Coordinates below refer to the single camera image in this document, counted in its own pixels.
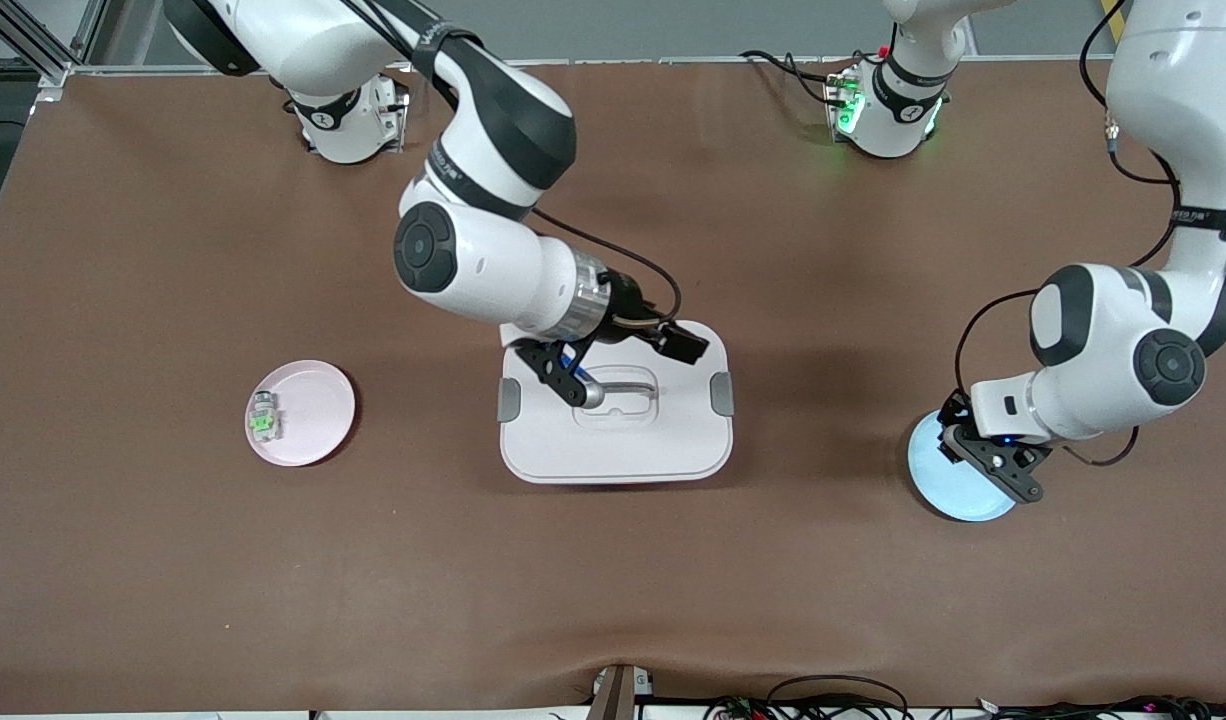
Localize white round plate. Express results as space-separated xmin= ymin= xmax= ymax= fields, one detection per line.
xmin=245 ymin=360 xmax=357 ymax=468

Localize multicoloured wire bundle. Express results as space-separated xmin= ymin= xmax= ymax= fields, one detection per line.
xmin=703 ymin=695 xmax=774 ymax=720

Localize white lidded storage box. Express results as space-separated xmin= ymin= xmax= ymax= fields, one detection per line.
xmin=498 ymin=320 xmax=736 ymax=486

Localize aluminium frame profile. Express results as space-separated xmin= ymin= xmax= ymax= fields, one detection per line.
xmin=0 ymin=0 xmax=109 ymax=91

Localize brown table mat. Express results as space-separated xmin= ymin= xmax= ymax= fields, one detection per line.
xmin=0 ymin=60 xmax=1226 ymax=713

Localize black cable bundle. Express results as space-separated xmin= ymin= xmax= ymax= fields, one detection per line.
xmin=973 ymin=693 xmax=1226 ymax=720

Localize light blue round plate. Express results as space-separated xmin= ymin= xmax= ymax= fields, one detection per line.
xmin=907 ymin=408 xmax=1019 ymax=523

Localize black looped cable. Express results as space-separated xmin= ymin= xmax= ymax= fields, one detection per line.
xmin=766 ymin=674 xmax=911 ymax=720

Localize black arm base cable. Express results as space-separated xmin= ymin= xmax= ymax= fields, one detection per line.
xmin=741 ymin=50 xmax=854 ymax=106

